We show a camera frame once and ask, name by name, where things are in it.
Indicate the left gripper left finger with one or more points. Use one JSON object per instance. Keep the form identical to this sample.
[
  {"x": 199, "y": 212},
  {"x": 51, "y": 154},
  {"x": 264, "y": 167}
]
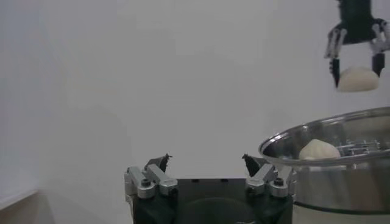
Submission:
[{"x": 158, "y": 178}]

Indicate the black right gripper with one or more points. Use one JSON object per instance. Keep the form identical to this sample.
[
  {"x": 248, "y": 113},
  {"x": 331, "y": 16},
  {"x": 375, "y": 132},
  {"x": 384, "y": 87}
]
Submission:
[{"x": 356, "y": 21}]

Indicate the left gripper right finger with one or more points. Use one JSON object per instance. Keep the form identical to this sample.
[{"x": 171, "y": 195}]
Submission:
[{"x": 262, "y": 178}]

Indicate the white steamed baozi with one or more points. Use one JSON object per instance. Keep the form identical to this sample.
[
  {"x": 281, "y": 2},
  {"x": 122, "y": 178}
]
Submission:
[
  {"x": 318, "y": 149},
  {"x": 358, "y": 80}
]

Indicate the stainless steel steamer basket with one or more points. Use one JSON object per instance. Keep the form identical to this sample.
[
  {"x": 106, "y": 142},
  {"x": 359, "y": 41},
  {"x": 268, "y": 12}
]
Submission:
[{"x": 341, "y": 185}]

